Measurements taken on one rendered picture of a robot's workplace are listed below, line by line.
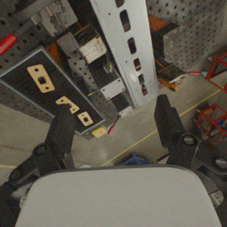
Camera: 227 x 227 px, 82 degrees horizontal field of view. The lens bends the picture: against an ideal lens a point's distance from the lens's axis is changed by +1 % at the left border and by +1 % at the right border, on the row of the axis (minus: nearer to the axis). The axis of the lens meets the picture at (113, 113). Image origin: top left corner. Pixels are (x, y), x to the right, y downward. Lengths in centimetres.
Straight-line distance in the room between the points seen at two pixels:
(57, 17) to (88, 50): 12
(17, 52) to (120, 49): 55
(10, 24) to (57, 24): 43
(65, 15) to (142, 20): 30
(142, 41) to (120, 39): 11
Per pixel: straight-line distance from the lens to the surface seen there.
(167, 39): 70
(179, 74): 86
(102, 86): 55
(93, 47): 49
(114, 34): 59
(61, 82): 43
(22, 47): 89
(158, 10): 106
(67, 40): 45
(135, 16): 61
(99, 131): 66
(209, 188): 746
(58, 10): 45
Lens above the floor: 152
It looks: 38 degrees down
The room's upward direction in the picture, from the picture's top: 153 degrees clockwise
